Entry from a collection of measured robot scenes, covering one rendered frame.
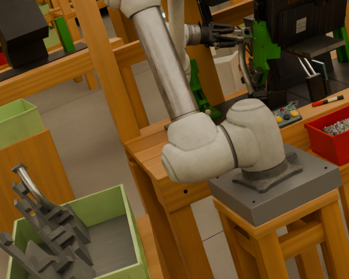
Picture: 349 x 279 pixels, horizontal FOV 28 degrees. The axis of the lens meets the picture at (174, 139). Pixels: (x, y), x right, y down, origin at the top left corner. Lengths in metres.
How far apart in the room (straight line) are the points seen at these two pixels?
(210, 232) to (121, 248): 1.75
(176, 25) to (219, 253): 1.61
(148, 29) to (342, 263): 1.02
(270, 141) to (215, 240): 1.79
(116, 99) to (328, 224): 1.23
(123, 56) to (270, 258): 1.33
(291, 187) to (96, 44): 1.23
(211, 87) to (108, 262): 1.24
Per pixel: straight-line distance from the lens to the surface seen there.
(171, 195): 2.68
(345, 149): 2.58
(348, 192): 2.62
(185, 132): 2.19
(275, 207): 2.23
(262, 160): 2.26
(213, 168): 2.21
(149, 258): 2.36
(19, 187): 2.37
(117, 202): 2.57
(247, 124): 2.21
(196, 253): 2.81
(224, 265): 3.72
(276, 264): 2.31
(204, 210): 4.32
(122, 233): 2.45
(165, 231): 3.41
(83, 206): 2.57
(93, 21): 3.08
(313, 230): 2.36
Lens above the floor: 1.92
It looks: 20 degrees down
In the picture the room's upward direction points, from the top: 18 degrees counter-clockwise
